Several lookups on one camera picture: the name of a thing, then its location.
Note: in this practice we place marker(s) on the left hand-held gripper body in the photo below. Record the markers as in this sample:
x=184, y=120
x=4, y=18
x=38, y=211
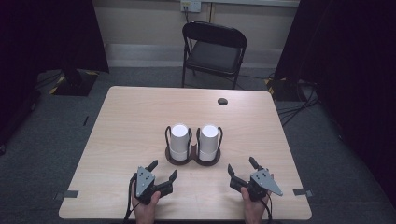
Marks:
x=144, y=182

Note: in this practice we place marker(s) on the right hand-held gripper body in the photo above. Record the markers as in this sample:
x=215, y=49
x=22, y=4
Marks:
x=264, y=182

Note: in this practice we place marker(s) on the stack of white paper cups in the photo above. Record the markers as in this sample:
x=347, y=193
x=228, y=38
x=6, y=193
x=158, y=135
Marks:
x=179, y=140
x=208, y=140

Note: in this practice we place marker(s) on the person's right hand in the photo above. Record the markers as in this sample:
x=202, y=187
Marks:
x=255, y=211

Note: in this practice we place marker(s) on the person's left hand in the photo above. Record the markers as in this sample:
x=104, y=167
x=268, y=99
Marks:
x=144, y=213

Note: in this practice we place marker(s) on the grey floor tape strip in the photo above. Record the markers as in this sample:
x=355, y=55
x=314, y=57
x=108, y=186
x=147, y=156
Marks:
x=67, y=194
x=302, y=192

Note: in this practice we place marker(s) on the black round table grommet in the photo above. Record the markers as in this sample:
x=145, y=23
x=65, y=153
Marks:
x=222, y=101

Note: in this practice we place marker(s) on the black stand base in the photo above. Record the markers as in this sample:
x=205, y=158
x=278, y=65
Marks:
x=281, y=90
x=74, y=84

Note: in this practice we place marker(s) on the black folding chair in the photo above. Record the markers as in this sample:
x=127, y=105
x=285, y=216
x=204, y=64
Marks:
x=214, y=56

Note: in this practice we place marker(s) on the dark curtain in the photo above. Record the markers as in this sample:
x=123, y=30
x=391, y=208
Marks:
x=37, y=46
x=348, y=77

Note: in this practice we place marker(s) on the white wall socket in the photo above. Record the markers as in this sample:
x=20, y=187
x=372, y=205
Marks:
x=190, y=5

